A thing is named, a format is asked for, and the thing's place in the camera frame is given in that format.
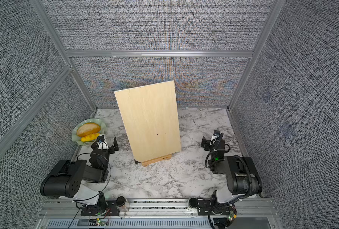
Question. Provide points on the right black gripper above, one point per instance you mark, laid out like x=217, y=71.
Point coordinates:
x=214, y=144

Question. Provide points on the small wooden easel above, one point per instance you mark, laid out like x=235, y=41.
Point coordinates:
x=146, y=163

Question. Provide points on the light plywood board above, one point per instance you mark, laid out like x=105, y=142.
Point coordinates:
x=150, y=117

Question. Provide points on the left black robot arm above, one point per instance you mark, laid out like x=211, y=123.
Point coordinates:
x=65, y=179

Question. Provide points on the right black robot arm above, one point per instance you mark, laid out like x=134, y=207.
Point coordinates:
x=242, y=178

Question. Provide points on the yellow corn cob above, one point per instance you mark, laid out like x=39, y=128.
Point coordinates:
x=90, y=137

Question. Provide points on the brown bread roll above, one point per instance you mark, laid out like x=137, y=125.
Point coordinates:
x=88, y=129

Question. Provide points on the left black lens cap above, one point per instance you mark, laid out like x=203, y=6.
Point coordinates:
x=122, y=204

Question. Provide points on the black lens cap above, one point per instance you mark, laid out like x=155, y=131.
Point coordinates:
x=122, y=204
x=192, y=204

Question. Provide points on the right black lens cap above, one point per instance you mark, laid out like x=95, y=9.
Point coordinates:
x=192, y=204

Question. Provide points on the left small circuit board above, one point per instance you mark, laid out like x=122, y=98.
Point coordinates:
x=97, y=222

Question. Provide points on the small circuit board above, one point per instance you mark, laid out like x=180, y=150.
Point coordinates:
x=97, y=222
x=232, y=216

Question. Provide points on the right small circuit board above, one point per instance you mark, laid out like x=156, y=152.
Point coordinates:
x=232, y=216

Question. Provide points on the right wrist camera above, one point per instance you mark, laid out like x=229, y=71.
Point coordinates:
x=216, y=136

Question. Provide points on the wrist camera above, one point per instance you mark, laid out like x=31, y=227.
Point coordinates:
x=216, y=136
x=102, y=145

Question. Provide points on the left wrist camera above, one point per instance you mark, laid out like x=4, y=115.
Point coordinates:
x=102, y=145

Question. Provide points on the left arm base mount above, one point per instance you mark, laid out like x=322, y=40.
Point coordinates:
x=97, y=211

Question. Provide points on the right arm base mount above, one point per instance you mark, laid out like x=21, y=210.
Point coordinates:
x=207, y=205

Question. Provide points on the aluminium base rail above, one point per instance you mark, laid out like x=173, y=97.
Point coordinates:
x=252, y=213

